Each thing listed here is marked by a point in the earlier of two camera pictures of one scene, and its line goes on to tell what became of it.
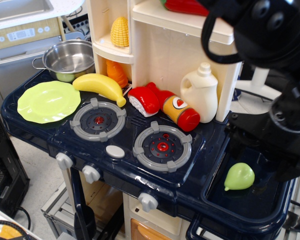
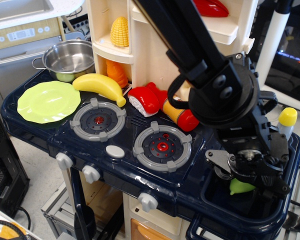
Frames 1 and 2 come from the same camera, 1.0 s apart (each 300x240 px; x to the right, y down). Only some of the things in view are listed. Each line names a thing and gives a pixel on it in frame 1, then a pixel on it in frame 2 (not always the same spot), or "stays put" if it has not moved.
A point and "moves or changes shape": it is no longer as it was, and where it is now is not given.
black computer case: (9, 186) stays put
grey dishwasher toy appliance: (20, 30) stays put
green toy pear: (240, 176) moves or changes shape
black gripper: (281, 136) to (251, 147)
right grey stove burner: (162, 147) stays put
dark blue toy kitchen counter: (232, 192) stays put
